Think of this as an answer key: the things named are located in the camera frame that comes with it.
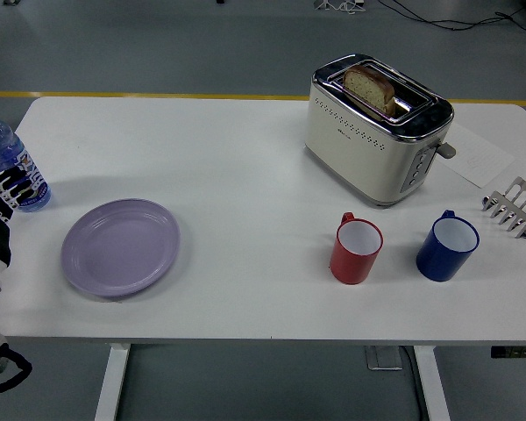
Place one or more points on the grey socket box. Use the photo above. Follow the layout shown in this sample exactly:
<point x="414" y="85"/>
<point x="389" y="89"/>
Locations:
<point x="383" y="358"/>

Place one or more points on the white table leg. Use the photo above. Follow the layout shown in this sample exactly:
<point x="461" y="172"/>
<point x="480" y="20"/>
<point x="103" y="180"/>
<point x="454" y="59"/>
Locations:
<point x="111" y="381"/>
<point x="431" y="381"/>

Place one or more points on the cream and chrome toaster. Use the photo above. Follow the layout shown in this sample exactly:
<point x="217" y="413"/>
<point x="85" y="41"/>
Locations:
<point x="359" y="149"/>

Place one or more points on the silver metal toast rack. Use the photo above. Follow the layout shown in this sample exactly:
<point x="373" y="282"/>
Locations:
<point x="519" y="206"/>

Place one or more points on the slice of bread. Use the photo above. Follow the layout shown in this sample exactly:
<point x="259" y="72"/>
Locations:
<point x="370" y="87"/>

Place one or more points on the black table control panel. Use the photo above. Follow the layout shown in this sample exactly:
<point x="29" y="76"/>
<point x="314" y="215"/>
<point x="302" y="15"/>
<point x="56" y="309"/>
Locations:
<point x="517" y="351"/>

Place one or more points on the red mug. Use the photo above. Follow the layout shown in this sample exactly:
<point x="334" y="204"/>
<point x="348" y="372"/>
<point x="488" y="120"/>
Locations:
<point x="348" y="265"/>

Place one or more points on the clear plastic water bottle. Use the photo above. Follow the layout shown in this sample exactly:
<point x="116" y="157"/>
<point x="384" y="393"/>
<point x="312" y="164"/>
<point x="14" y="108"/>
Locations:
<point x="0" y="142"/>

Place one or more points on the white paper sheet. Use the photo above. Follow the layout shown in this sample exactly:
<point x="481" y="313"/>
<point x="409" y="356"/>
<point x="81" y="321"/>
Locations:
<point x="478" y="158"/>

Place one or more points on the blue mug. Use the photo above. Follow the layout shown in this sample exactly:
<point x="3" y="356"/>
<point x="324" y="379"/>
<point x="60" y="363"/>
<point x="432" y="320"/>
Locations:
<point x="438" y="263"/>

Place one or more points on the lilac round plate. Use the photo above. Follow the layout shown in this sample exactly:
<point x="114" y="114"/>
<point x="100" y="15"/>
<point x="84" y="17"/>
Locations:
<point x="120" y="247"/>

